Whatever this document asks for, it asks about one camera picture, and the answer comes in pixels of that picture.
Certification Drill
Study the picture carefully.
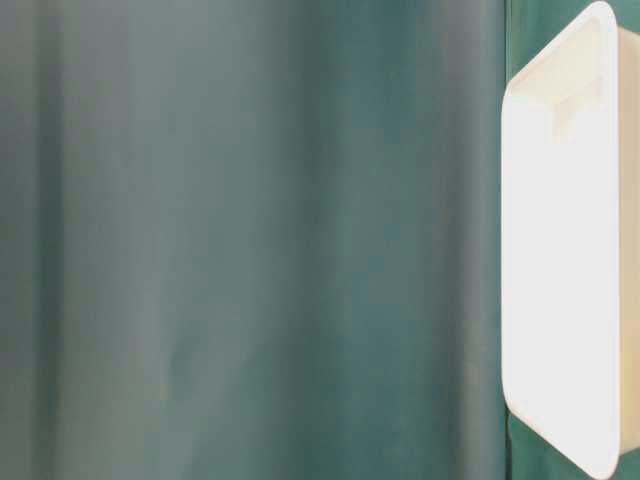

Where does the white plastic case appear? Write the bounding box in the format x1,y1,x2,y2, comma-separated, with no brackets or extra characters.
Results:
501,1,639,479

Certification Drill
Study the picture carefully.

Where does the green table cloth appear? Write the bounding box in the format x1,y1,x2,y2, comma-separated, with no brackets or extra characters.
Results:
0,0,640,480

